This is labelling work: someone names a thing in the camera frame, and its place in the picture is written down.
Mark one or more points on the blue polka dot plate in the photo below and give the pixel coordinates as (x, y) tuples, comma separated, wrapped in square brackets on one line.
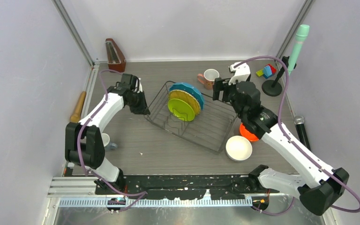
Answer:
[(191, 90)]

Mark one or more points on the white bowl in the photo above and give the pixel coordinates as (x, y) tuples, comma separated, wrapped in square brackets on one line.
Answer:
[(238, 148)]

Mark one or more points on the lime green plate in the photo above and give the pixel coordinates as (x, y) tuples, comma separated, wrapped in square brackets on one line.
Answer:
[(180, 109)]

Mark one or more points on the orange bowl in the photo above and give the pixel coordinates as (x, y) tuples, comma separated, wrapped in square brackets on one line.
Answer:
[(248, 135)]

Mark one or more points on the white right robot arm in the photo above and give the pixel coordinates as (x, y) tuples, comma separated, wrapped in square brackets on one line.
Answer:
[(318, 185)]

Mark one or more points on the pink mug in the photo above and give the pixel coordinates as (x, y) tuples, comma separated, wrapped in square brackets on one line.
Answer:
[(208, 78)]

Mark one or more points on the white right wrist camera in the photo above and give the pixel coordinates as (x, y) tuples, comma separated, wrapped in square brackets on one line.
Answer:
[(241, 73)]

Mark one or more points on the black microphone stand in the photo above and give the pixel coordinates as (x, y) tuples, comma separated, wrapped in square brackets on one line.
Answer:
[(272, 87)]

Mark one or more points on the yellow woven pattern plate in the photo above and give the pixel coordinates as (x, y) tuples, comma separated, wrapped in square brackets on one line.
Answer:
[(188, 98)]

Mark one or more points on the black wire dish rack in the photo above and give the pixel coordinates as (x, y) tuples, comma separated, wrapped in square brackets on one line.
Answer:
[(210, 129)]

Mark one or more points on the colourful toy blocks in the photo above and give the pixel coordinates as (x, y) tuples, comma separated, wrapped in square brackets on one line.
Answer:
[(267, 72)]

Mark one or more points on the black handheld microphone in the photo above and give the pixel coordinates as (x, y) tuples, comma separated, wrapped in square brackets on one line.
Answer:
[(299, 122)]

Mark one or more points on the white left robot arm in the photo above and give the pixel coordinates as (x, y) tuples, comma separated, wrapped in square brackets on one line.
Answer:
[(83, 140)]

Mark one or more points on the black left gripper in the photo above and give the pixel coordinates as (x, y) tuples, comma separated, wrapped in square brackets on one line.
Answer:
[(142, 109)]

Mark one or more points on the grey blue mug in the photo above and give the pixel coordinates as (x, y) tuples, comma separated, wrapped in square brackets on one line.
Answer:
[(108, 144)]

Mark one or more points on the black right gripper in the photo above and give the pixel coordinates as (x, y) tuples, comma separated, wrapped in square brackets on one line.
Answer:
[(218, 86)]

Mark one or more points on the brown metronome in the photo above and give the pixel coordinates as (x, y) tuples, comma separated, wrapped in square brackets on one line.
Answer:
[(115, 57)]

